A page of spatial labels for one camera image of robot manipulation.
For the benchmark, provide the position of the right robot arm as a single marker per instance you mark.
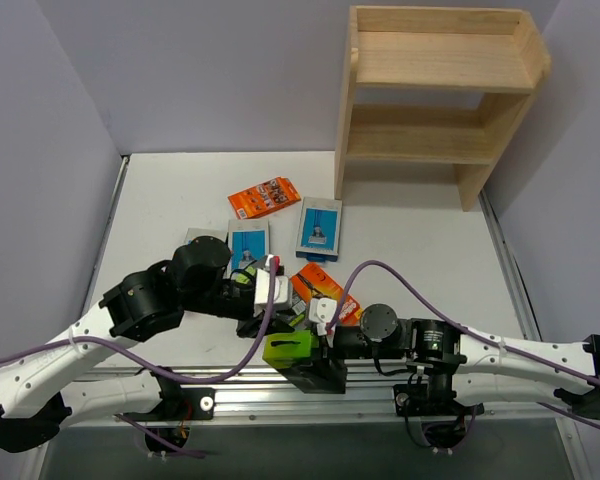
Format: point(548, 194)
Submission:
point(462, 366)

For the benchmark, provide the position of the wooden shelf unit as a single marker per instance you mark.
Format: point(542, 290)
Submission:
point(437, 85)

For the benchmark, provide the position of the aluminium rail base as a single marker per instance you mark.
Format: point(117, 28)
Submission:
point(261, 396)

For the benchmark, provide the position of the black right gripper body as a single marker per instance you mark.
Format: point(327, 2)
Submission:
point(323, 353)

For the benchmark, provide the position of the black green gillettelabs box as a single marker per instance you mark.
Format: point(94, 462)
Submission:
point(306, 361)
point(283, 321)

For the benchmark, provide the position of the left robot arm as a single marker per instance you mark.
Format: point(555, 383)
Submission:
point(89, 369)

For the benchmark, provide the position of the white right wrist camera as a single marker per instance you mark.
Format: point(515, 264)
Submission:
point(320, 313)

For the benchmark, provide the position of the harry's razor box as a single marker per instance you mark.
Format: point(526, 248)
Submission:
point(319, 230)
point(195, 235)
point(248, 241)

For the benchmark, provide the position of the Harry's razor box right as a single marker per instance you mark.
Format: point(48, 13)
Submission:
point(319, 230)

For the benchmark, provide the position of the Harry's razor box middle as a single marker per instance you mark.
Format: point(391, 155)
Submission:
point(248, 241)

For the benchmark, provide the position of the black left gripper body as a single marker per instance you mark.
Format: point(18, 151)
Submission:
point(253, 327)

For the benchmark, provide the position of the orange styler box back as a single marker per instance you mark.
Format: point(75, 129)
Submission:
point(264, 198)

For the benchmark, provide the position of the orange Gillette Fusion5 box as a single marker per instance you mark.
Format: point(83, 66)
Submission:
point(312, 281)

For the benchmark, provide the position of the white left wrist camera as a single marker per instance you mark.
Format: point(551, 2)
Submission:
point(266, 283)

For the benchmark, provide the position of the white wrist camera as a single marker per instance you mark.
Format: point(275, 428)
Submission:
point(266, 283)
point(320, 313)

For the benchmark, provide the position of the Harry's razor box left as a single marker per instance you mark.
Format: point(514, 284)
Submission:
point(195, 235)

